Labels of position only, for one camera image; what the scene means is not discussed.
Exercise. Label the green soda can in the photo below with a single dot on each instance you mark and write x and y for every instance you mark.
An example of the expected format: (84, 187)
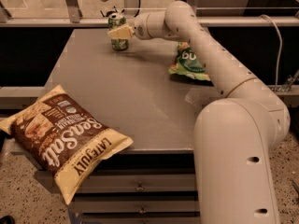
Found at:
(115, 21)

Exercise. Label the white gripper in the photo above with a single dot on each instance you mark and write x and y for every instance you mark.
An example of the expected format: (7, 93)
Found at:
(139, 26)

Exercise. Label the green Dang snack bag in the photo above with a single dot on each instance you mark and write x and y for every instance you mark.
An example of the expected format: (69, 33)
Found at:
(186, 64)

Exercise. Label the brown Sea Salt chip bag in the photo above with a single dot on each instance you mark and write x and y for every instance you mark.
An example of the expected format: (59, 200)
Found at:
(64, 138)

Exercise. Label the grey drawer cabinet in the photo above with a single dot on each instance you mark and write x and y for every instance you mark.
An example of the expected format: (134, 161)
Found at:
(153, 180)

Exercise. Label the grey metal railing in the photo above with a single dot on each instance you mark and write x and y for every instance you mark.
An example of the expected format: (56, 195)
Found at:
(92, 13)

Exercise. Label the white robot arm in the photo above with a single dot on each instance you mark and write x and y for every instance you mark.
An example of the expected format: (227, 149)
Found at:
(232, 135)

